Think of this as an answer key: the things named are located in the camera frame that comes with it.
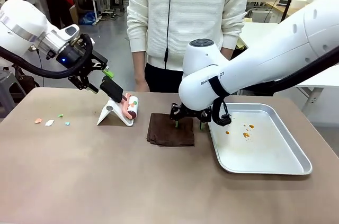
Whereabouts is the cardboard box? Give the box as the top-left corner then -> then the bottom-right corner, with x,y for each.
69,4 -> 80,25

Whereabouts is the person's right hand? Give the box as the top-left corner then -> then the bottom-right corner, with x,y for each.
134,74 -> 149,93

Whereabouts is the silver metal tray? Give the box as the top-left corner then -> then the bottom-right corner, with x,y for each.
207,103 -> 313,176

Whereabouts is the brown bag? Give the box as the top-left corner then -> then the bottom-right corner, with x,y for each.
13,65 -> 40,95

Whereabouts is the person's right forearm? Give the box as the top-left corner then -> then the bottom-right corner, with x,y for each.
126,0 -> 148,76

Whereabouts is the blue plastic bag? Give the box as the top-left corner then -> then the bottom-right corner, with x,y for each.
78,11 -> 96,25

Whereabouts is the person in white sweater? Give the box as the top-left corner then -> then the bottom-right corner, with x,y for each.
126,0 -> 252,94

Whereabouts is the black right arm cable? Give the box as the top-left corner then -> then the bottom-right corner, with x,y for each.
209,46 -> 339,127

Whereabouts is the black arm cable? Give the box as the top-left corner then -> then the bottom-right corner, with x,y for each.
0,34 -> 94,79
209,46 -> 339,127

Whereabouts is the person's left hand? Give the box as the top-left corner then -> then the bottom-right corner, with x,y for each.
220,47 -> 235,60

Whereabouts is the grey stool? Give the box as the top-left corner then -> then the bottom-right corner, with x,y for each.
0,70 -> 28,119

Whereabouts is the brown cloth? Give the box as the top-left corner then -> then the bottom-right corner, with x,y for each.
146,113 -> 196,148

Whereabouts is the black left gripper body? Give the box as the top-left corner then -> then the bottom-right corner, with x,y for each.
56,39 -> 109,78

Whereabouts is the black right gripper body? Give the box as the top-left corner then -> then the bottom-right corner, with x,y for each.
169,102 -> 213,123

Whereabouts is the black cord on sweater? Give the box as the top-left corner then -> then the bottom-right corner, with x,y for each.
164,0 -> 174,70

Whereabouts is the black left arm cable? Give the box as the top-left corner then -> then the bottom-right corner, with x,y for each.
0,34 -> 94,79

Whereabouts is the pink handled lint roller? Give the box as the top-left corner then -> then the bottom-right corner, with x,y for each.
99,75 -> 140,120

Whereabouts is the white lint roller stand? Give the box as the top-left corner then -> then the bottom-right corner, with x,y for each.
96,98 -> 135,127

